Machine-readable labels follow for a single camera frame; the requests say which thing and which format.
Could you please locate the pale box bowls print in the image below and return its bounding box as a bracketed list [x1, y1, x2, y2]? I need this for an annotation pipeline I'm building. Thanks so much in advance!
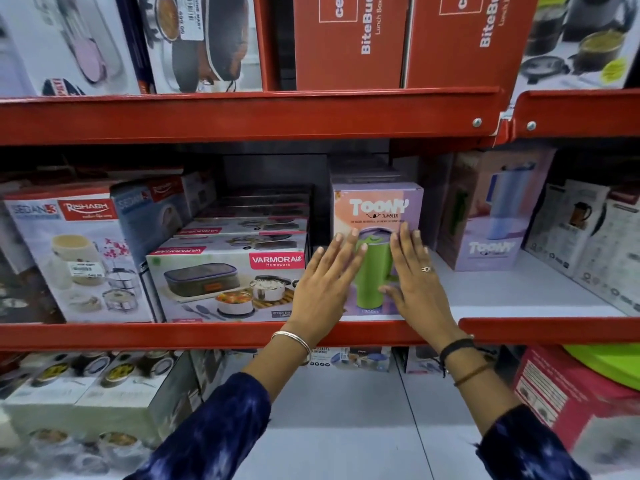
[0, 429, 153, 480]
[0, 351, 202, 445]

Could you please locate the person's right hand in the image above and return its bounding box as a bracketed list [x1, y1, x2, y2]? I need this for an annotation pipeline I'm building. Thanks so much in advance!
[379, 229, 461, 348]

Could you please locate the blue patterned left sleeve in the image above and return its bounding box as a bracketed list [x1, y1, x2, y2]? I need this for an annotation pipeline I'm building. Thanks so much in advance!
[122, 372, 274, 480]

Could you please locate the purple tumbler print box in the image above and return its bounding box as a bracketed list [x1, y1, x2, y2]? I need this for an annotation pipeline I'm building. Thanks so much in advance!
[437, 149, 557, 272]

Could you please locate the silver bangle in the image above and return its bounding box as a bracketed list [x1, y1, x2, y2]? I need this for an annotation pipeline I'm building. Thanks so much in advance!
[271, 331, 313, 366]

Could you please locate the white tiffin print box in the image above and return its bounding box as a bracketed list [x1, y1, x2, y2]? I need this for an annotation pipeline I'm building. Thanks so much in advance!
[3, 187, 157, 324]
[110, 177, 193, 268]
[180, 170, 219, 216]

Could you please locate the person's right forearm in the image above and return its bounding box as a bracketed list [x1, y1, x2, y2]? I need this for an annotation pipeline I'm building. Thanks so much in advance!
[434, 337, 524, 436]

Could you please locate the brown wrist thread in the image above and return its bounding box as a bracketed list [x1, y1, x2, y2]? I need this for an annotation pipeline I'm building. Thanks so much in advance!
[453, 364, 493, 387]

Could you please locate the black wrist band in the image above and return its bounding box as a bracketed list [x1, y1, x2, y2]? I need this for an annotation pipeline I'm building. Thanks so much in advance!
[438, 338, 477, 368]

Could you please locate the red metal shelf rack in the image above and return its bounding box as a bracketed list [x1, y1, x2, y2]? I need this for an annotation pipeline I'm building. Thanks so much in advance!
[0, 0, 640, 353]

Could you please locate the blue patterned sleeve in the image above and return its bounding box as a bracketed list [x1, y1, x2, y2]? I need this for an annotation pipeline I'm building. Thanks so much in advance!
[122, 372, 274, 480]
[474, 405, 594, 480]

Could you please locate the grey box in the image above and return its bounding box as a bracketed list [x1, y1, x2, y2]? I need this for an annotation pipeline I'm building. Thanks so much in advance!
[328, 159, 403, 186]

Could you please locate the green tumbler print box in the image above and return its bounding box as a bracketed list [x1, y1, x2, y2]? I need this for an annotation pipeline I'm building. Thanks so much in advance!
[331, 182, 425, 318]

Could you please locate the white box steel containers print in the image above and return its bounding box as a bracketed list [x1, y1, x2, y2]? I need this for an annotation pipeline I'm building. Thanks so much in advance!
[510, 0, 640, 106]

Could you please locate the person's left forearm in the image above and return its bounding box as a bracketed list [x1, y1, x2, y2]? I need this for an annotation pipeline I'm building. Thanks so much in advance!
[242, 329, 326, 416]

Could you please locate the person's left hand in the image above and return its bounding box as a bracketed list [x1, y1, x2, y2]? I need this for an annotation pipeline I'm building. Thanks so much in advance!
[288, 229, 369, 341]

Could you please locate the red lunch box carton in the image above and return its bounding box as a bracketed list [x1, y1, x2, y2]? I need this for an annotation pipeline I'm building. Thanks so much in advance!
[404, 0, 542, 90]
[292, 0, 412, 91]

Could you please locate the green plastic lid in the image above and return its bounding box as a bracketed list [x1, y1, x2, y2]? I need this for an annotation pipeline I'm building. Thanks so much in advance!
[562, 343, 640, 391]

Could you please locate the pink cookware box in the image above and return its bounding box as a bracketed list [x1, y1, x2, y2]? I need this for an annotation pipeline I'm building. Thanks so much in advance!
[512, 345, 640, 476]

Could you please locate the white kettle print box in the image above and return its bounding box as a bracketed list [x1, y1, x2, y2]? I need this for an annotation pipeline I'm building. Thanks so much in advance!
[522, 180, 612, 281]
[572, 189, 640, 316]

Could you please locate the white box pink item print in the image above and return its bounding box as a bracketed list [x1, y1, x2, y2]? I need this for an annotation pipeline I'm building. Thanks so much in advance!
[0, 0, 142, 98]

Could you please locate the white box pan print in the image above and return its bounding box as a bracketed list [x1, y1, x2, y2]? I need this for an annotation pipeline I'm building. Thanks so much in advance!
[136, 0, 264, 94]

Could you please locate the blue patterned right sleeve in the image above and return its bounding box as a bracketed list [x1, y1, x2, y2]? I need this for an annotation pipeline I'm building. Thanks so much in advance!
[474, 405, 594, 480]

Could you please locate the white lunch box carton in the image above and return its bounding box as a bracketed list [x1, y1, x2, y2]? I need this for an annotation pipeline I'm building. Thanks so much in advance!
[145, 237, 309, 324]
[174, 217, 309, 241]

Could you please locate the small white container box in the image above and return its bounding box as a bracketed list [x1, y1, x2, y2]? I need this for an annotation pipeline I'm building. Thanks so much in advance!
[306, 347, 394, 373]

